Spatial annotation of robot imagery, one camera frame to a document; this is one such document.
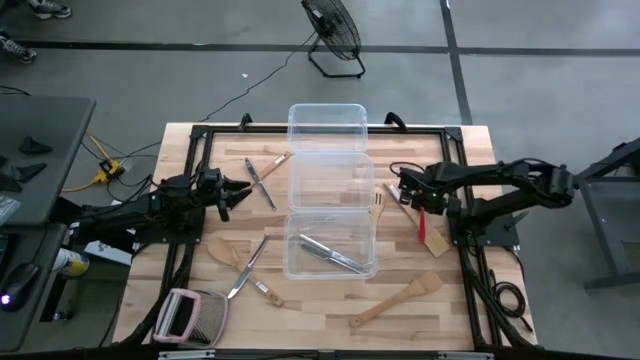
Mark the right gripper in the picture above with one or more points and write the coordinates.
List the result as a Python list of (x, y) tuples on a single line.
[(425, 185)]

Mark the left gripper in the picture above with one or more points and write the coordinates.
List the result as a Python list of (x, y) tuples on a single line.
[(210, 187)]

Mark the steel table knife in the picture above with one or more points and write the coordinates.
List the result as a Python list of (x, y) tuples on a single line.
[(240, 282), (255, 172), (315, 251), (325, 249)]

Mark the wooden salad fork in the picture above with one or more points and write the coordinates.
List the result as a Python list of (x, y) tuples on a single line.
[(379, 197)]

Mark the wooden slotted spatula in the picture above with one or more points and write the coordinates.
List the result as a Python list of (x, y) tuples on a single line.
[(277, 162)]

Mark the wooden spoon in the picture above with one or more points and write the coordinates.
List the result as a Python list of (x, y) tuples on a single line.
[(220, 250)]

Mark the long wooden turner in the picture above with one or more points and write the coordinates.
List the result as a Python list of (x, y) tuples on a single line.
[(435, 245)]

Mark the wooden angled spatula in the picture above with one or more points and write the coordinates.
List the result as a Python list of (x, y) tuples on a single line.
[(425, 284)]

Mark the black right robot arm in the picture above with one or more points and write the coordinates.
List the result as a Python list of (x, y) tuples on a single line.
[(500, 172)]

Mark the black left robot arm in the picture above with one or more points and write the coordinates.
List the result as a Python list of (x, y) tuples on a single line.
[(125, 215)]

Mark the clear plastic bin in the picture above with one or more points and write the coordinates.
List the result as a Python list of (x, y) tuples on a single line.
[(330, 225), (332, 180), (327, 127)]

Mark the white booklet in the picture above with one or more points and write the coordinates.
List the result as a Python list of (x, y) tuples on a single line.
[(107, 254)]

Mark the white and yellow can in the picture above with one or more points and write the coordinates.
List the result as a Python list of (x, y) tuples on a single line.
[(70, 262)]

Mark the black metal stand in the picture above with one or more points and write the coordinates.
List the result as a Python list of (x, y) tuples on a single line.
[(605, 210)]

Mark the black floor fan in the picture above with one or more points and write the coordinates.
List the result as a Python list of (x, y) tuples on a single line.
[(332, 27)]

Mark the grey side table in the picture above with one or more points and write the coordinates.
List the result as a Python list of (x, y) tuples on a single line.
[(50, 120)]

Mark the black plastic part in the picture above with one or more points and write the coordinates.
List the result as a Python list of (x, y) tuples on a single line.
[(34, 146), (9, 184), (27, 171)]

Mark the clear plastic packet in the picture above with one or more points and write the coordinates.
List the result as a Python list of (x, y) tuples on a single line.
[(6, 207)]

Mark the black computer mouse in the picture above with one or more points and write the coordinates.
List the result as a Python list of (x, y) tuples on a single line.
[(17, 285)]

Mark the dark desk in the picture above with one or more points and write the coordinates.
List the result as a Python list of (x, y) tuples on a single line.
[(30, 330)]

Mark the person's shoe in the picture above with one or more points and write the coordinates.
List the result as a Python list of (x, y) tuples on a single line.
[(50, 9), (17, 50)]

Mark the black aluminium table frame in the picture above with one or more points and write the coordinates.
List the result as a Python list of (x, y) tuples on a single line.
[(325, 129)]

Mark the silver bracket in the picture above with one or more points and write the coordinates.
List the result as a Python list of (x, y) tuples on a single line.
[(187, 355), (465, 356)]

